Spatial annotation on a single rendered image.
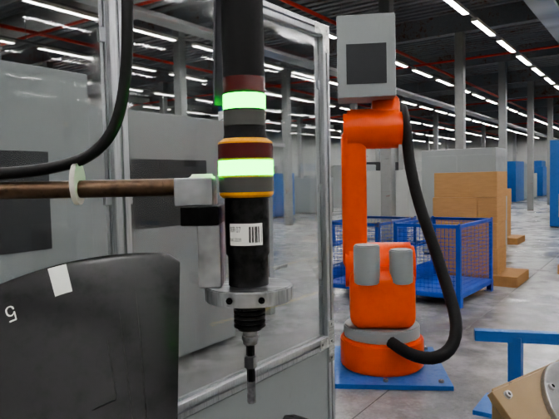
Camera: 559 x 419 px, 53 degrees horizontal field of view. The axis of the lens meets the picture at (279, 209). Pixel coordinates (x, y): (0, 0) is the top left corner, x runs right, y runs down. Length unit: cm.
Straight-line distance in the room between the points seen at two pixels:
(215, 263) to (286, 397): 140
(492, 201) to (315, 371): 667
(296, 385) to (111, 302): 133
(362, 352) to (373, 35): 240
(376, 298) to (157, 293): 383
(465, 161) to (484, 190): 277
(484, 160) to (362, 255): 700
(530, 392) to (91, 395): 68
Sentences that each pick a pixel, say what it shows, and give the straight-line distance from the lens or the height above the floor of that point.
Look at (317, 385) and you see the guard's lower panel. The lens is 196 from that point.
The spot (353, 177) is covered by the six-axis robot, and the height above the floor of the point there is 154.
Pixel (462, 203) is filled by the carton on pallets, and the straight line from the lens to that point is 848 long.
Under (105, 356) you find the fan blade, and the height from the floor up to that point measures 138.
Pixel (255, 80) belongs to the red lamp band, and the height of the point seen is 161.
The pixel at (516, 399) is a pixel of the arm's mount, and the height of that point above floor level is 120.
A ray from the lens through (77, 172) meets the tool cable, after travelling 47.
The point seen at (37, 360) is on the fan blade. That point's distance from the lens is 55.
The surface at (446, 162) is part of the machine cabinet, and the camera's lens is 1120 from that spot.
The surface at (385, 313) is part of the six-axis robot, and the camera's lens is 438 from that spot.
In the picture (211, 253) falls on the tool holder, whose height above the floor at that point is 148.
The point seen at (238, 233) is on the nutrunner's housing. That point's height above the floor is 150.
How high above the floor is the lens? 154
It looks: 3 degrees down
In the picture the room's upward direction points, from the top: 1 degrees counter-clockwise
